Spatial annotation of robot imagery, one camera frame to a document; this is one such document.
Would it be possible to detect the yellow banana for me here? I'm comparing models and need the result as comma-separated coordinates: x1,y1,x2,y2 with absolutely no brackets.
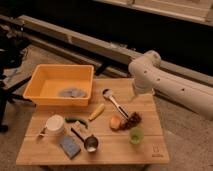
88,103,105,121

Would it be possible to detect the orange peach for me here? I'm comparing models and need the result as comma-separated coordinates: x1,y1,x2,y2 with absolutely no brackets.
110,116,121,130

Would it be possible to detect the black tripod stand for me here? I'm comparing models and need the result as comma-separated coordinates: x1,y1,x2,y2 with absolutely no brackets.
0,26,31,133

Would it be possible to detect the dark grape bunch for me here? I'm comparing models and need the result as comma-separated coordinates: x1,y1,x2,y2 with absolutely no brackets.
120,112,142,130

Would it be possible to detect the small wooden block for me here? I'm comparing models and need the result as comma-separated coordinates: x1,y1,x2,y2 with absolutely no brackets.
72,121,91,139

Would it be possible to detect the white round container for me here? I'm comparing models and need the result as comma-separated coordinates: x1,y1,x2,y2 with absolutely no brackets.
46,115,64,135

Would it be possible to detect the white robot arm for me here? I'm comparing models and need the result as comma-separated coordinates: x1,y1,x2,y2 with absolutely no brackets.
128,50,213,120

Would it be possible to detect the grey cloth in bin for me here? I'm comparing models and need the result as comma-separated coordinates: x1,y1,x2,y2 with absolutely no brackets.
58,87,87,98

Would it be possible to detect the blue sponge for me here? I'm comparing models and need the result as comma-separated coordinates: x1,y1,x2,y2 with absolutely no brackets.
60,136,81,159

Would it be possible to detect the wooden table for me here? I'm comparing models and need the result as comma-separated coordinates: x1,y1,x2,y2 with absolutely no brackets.
16,79,169,165

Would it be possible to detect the green plastic cup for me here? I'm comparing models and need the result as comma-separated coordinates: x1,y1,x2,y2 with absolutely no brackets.
129,127,144,144

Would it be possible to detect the metal measuring cup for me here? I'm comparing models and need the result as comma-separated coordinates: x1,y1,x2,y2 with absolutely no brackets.
71,128,99,153

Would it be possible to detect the yellow plastic bin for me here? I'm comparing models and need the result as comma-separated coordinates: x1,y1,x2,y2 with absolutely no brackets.
23,64,94,106

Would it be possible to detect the green pepper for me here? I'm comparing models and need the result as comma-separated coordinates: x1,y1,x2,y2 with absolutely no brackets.
65,117,88,129

